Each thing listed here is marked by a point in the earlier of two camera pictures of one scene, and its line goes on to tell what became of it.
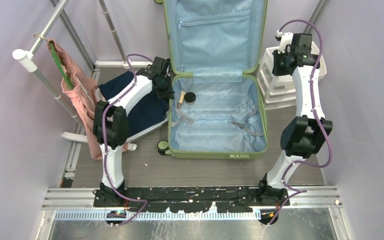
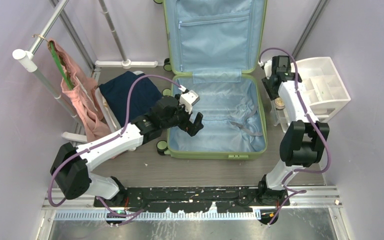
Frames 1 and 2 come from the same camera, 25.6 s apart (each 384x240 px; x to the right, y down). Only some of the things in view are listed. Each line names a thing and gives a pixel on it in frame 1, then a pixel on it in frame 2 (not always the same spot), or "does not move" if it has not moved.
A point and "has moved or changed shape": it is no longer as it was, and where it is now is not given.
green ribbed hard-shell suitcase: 215,48 does not move
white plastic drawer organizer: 279,91 has moved or changed shape
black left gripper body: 165,89 to 181,118
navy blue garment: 151,109 does not move
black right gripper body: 279,62 to 270,90
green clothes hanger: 60,65 does not move
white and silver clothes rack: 27,57 does not move
